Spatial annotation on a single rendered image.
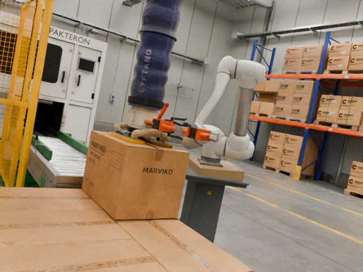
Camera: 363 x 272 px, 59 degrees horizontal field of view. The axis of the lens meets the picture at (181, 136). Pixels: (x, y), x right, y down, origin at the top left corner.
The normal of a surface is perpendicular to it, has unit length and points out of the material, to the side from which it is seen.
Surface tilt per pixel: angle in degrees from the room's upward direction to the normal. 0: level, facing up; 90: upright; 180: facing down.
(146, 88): 74
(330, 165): 90
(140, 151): 89
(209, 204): 90
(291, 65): 91
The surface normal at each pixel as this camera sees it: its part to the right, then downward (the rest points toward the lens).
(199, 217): 0.25, 0.11
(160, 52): 0.44, -0.10
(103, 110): 0.55, 0.16
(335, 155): -0.81, -0.12
